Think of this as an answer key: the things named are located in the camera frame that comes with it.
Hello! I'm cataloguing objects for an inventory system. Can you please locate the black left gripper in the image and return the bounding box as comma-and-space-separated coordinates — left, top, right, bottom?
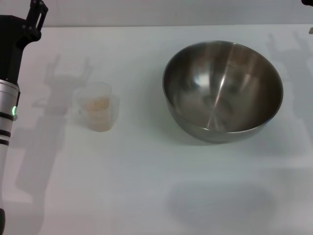
0, 0, 49, 86

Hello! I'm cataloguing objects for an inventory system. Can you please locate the white uncooked rice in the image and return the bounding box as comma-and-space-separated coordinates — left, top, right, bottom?
83, 96, 110, 130

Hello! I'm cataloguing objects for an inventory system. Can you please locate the clear plastic measuring cup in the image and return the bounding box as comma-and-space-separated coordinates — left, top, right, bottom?
72, 82, 120, 133

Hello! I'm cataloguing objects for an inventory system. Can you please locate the stainless steel mixing bowl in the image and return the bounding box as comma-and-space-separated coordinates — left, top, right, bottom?
162, 40, 284, 144

